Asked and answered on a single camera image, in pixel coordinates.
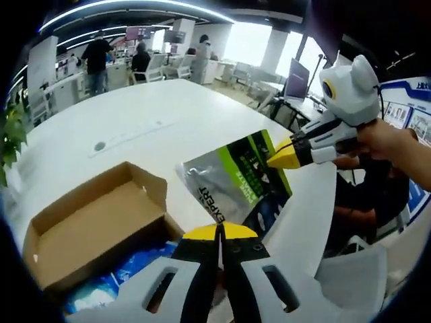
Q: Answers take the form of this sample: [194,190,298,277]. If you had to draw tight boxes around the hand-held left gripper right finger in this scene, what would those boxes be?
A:
[222,223,324,323]

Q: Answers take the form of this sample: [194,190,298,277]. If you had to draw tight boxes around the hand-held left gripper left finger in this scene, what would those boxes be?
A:
[63,224,223,323]

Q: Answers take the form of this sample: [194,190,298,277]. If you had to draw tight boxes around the blue wet wipes soft pack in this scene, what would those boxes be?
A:
[63,240,179,316]

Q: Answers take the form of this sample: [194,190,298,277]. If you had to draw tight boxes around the silver green soft pouch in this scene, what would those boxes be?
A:
[174,129,294,236]

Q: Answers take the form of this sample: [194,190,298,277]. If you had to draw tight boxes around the brown cardboard shoe box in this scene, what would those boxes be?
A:
[22,161,186,293]

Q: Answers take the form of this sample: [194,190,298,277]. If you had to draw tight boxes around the person's right hand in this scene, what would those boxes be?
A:
[357,118,420,166]

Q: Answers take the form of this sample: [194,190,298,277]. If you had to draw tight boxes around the purple screen monitor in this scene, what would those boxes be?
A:
[284,57,310,102]

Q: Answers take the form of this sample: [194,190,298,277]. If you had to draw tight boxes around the grey mesh office chair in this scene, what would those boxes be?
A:
[261,161,388,316]

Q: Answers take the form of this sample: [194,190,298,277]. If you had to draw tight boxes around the green potted plant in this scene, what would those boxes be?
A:
[0,104,30,188]

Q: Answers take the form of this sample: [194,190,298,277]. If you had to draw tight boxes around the white square pillar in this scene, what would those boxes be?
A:
[26,35,59,115]

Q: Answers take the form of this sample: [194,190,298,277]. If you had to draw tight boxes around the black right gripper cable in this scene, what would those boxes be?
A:
[374,83,385,119]

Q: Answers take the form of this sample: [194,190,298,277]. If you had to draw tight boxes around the table cable slot cover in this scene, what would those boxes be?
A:
[88,120,176,159]

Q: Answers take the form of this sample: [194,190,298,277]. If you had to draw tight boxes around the wall display screen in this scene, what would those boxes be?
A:
[126,26,154,43]

